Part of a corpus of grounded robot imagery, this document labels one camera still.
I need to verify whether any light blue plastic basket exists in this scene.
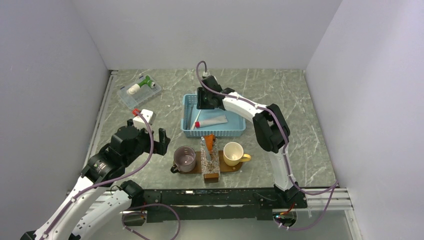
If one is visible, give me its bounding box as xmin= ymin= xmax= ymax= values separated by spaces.
xmin=180 ymin=94 xmax=246 ymax=138

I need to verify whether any green white toy bottle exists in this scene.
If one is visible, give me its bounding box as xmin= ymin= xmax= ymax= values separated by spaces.
xmin=126 ymin=75 xmax=156 ymax=95

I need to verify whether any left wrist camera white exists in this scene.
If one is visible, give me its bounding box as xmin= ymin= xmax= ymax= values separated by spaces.
xmin=132 ymin=108 xmax=157 ymax=130

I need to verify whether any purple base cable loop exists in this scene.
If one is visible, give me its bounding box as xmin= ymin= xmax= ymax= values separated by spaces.
xmin=121 ymin=203 xmax=181 ymax=240

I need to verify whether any yellow mug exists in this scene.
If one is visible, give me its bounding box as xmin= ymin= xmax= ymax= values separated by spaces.
xmin=223 ymin=142 xmax=252 ymax=167

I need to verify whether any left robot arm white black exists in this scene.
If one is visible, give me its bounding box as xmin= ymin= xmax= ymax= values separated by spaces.
xmin=21 ymin=123 xmax=171 ymax=240

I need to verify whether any purple grey mug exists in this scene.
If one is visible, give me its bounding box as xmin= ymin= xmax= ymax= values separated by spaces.
xmin=170 ymin=146 xmax=196 ymax=174

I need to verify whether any orange toothpaste tube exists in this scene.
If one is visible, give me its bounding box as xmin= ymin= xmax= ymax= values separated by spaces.
xmin=203 ymin=133 xmax=216 ymax=152

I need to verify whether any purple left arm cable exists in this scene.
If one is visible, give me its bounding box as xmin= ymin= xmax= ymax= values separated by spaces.
xmin=39 ymin=110 xmax=156 ymax=240

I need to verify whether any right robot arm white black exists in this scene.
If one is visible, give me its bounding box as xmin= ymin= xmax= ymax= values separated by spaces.
xmin=197 ymin=75 xmax=299 ymax=208

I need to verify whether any clear plastic storage box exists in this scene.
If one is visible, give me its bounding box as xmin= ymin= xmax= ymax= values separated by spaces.
xmin=117 ymin=76 xmax=162 ymax=110

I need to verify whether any brown oval wooden tray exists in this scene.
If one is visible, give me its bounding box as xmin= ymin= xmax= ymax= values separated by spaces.
xmin=178 ymin=150 xmax=243 ymax=174

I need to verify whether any white toothpaste tube red cap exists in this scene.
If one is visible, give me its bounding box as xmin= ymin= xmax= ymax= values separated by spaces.
xmin=194 ymin=115 xmax=228 ymax=128

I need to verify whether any clear acrylic holder wooden base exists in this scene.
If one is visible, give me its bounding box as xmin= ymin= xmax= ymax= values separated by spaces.
xmin=200 ymin=137 xmax=221 ymax=184

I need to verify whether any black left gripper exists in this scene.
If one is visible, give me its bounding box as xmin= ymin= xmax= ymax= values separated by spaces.
xmin=123 ymin=124 xmax=170 ymax=166

